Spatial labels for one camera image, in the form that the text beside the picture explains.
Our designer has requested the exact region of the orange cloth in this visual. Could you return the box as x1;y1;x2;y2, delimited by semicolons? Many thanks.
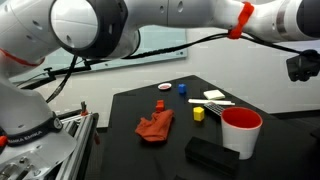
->
134;109;176;144

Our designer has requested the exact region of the red and black frame clamp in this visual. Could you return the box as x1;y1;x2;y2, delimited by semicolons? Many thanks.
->
79;100;89;117

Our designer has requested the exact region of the glass whiteboard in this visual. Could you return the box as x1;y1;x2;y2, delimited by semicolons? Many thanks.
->
9;24;188;83

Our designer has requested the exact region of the white stick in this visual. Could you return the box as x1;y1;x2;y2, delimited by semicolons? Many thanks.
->
187;98;236;107

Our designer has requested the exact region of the small red and white dish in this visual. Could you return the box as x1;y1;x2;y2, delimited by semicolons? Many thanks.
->
157;82;173;91

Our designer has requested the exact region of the blue cube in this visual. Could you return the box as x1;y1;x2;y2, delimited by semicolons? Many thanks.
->
177;83;187;95

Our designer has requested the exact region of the black rectangular box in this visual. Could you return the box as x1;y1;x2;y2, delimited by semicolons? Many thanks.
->
184;136;241;178

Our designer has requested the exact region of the white sticky note pad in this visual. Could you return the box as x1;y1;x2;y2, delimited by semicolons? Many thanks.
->
203;89;227;101

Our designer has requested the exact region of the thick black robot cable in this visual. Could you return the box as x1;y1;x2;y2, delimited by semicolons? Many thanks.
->
44;31;320;104

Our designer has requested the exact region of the bulky red cable clip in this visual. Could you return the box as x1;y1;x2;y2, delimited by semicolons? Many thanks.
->
228;1;255;40

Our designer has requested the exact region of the white cup with red inside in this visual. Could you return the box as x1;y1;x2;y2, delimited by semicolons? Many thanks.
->
220;106;264;161

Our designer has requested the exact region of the orange cube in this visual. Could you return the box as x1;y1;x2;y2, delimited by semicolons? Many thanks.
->
155;99;166;113

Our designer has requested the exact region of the yellow cube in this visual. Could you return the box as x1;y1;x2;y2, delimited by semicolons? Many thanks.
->
193;106;206;122

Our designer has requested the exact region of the aluminium frame rail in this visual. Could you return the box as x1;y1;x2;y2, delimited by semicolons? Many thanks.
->
54;111;100;180

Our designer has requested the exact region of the remote control with buttons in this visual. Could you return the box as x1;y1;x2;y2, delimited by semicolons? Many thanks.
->
203;102;228;117

